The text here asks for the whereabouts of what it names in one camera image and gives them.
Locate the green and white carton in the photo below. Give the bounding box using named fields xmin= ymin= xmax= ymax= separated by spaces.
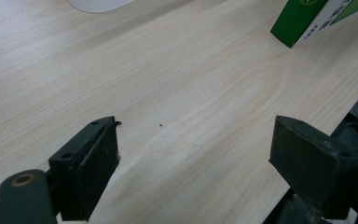
xmin=269 ymin=0 xmax=358 ymax=49

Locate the white round plate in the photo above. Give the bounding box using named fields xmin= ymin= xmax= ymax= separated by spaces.
xmin=66 ymin=0 xmax=137 ymax=14

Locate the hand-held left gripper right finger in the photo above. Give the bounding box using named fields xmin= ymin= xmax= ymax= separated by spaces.
xmin=268 ymin=115 xmax=358 ymax=220

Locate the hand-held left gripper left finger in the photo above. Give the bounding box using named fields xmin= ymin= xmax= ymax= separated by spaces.
xmin=48 ymin=116 xmax=122 ymax=222

